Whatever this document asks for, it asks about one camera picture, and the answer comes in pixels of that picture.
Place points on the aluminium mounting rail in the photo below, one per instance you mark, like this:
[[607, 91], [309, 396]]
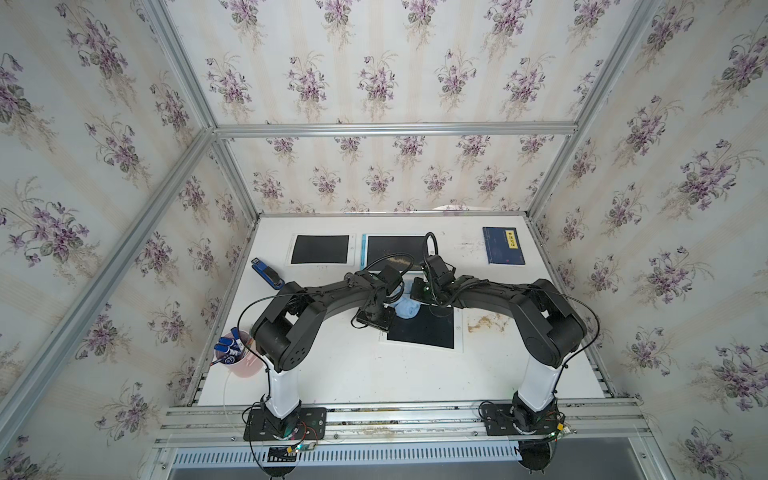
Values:
[[219, 426]]

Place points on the white drawing tablet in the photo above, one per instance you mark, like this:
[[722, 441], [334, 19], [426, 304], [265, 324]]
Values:
[[433, 328], [321, 249]]

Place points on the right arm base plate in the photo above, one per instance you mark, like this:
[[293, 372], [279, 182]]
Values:
[[503, 419]]

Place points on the light blue cloth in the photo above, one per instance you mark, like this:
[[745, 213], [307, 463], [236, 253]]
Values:
[[406, 307]]

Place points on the dark blue book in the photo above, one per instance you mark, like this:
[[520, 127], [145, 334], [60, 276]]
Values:
[[503, 246]]

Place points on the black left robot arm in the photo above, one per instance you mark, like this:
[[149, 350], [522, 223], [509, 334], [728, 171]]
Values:
[[284, 333]]

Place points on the small green circuit board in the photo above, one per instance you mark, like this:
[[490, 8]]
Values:
[[294, 449]]

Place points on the blue framed drawing tablet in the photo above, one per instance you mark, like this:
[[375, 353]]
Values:
[[403, 252]]

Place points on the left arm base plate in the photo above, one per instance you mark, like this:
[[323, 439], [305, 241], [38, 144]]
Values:
[[304, 423]]

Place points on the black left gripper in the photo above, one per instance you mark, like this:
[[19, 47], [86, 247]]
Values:
[[385, 324]]

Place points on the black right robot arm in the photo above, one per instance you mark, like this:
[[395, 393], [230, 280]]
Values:
[[550, 328]]

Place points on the pink pen cup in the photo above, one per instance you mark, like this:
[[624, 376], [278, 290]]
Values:
[[236, 351]]

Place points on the white vented cable duct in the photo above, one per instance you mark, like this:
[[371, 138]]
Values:
[[349, 455]]

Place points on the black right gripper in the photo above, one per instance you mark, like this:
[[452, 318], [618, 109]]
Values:
[[414, 292]]

